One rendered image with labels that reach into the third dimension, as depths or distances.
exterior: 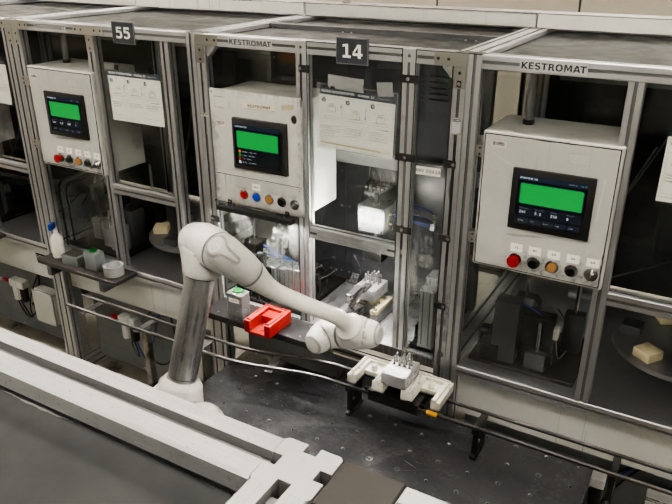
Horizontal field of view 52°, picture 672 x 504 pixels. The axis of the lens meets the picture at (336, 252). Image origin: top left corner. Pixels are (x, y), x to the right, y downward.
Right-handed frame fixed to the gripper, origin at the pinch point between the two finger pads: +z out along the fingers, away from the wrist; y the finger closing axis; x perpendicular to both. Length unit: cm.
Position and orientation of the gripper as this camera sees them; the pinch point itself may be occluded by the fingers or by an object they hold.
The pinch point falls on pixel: (365, 293)
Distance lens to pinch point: 281.2
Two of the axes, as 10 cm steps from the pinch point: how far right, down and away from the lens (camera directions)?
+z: 5.0, -4.2, 7.6
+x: -8.7, -2.0, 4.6
